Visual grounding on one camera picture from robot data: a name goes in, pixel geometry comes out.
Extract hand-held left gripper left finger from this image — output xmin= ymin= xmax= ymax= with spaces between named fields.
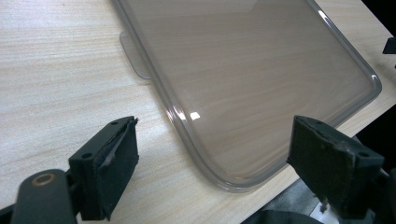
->
xmin=68 ymin=116 xmax=140 ymax=222

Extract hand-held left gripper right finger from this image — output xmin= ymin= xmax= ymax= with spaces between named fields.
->
xmin=286 ymin=115 xmax=386 ymax=219

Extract small black object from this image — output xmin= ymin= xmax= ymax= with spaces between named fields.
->
xmin=382 ymin=36 xmax=396 ymax=56

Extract clear grey plastic tray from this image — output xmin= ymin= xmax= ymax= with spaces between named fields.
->
xmin=110 ymin=0 xmax=383 ymax=193

